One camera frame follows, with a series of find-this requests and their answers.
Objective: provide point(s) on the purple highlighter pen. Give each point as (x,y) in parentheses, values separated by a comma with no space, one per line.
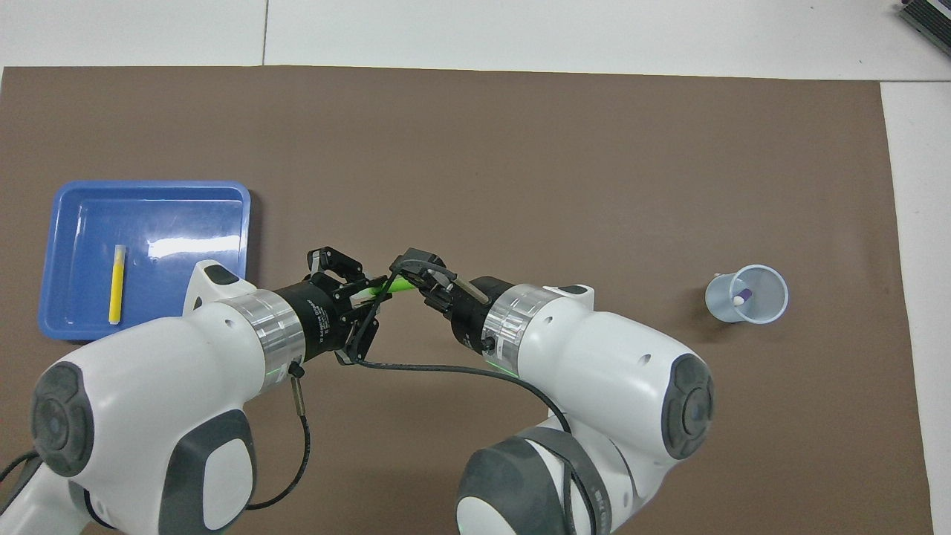
(744,295)

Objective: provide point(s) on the translucent plastic cup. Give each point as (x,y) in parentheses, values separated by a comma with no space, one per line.
(721,305)

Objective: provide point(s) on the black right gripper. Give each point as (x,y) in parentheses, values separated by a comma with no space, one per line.
(468,308)

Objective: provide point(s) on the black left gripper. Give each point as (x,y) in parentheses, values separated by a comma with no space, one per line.
(323,316)

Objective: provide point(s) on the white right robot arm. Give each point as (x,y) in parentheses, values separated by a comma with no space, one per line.
(594,386)

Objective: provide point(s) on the brown table mat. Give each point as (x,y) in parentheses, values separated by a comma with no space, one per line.
(520,163)

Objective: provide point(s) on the grey ribbed device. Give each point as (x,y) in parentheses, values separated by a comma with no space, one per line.
(929,18)

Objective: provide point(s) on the blue plastic tray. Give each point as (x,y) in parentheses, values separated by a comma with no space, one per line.
(186,215)

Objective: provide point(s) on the yellow highlighter pen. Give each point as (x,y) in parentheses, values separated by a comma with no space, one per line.
(117,286)

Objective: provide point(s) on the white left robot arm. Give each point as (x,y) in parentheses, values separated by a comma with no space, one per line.
(148,401)

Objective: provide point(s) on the green highlighter pen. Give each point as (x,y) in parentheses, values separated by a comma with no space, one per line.
(400,284)

